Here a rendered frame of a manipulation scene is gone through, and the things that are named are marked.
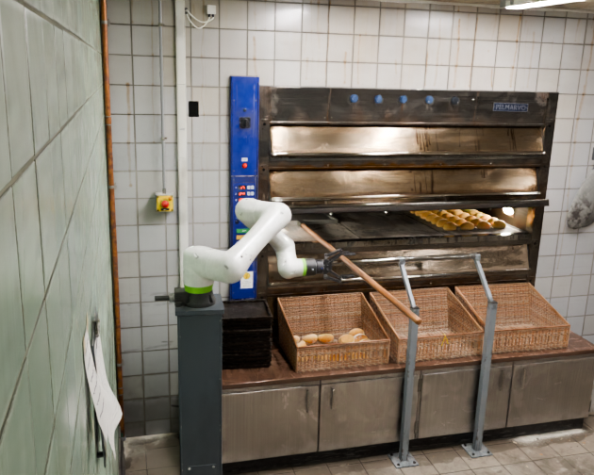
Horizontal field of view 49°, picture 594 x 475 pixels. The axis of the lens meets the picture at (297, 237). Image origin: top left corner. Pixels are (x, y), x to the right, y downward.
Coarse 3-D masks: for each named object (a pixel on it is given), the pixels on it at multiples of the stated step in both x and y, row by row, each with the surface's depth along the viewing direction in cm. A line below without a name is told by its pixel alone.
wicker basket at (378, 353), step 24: (288, 312) 393; (312, 312) 397; (336, 312) 401; (360, 312) 405; (288, 336) 370; (336, 336) 401; (384, 336) 373; (312, 360) 368; (336, 360) 360; (360, 360) 364; (384, 360) 368
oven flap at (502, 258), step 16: (272, 256) 391; (304, 256) 396; (320, 256) 398; (352, 256) 404; (368, 256) 406; (384, 256) 409; (496, 256) 429; (512, 256) 432; (272, 272) 390; (336, 272) 400; (352, 272) 402; (368, 272) 405; (384, 272) 408; (400, 272) 411; (416, 272) 413; (432, 272) 416; (448, 272) 417; (464, 272) 420; (496, 272) 426
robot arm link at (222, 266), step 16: (256, 208) 297; (272, 208) 291; (288, 208) 295; (256, 224) 284; (272, 224) 286; (288, 224) 297; (240, 240) 276; (256, 240) 277; (224, 256) 265; (240, 256) 268; (208, 272) 267; (224, 272) 263; (240, 272) 265
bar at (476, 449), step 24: (336, 264) 358; (480, 264) 379; (408, 288) 360; (408, 336) 359; (408, 360) 360; (408, 384) 363; (480, 384) 379; (408, 408) 367; (480, 408) 380; (408, 432) 371; (480, 432) 385; (408, 456) 380; (480, 456) 383
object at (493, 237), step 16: (336, 240) 398; (352, 240) 400; (368, 240) 401; (384, 240) 404; (400, 240) 407; (416, 240) 410; (432, 240) 413; (448, 240) 416; (464, 240) 419; (480, 240) 422; (496, 240) 425
